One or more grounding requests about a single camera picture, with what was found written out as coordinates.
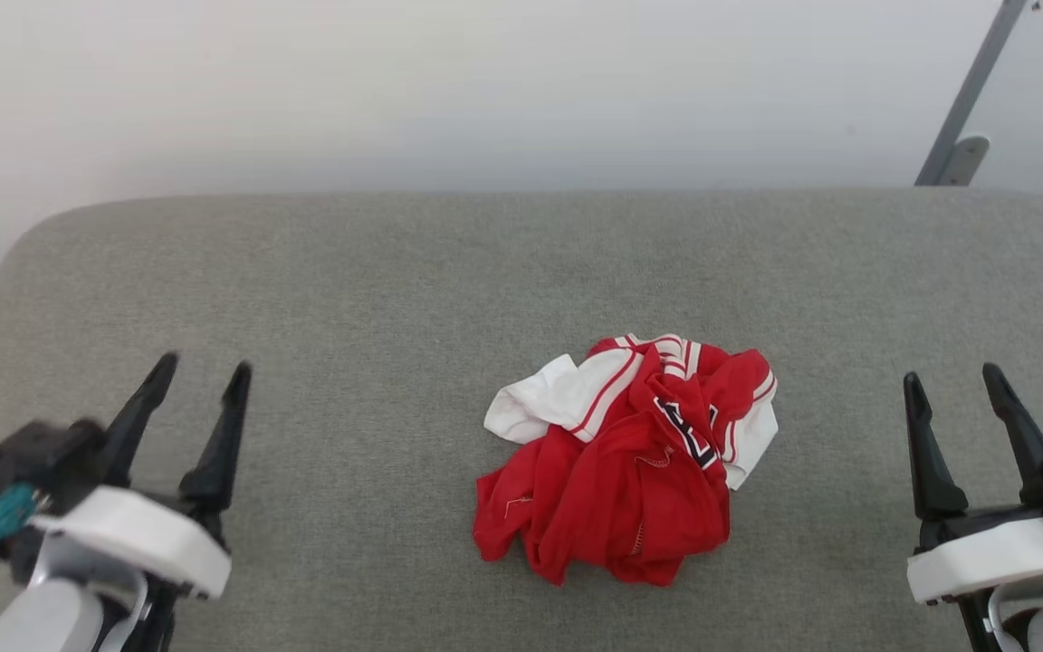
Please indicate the grey metal wall bar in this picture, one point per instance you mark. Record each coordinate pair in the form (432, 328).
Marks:
(970, 100)

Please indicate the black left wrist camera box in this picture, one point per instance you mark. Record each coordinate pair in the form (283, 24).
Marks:
(46, 457)

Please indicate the red and white basketball jersey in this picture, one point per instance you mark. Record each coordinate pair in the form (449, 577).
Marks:
(612, 480)

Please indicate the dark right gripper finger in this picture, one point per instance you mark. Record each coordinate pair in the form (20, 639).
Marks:
(1019, 430)
(927, 453)

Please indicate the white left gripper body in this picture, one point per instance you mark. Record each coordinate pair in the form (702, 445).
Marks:
(137, 534)

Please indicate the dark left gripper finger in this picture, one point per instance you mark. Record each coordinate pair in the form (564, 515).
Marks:
(143, 412)
(224, 435)

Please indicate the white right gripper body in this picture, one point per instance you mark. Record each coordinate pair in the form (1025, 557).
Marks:
(992, 557)

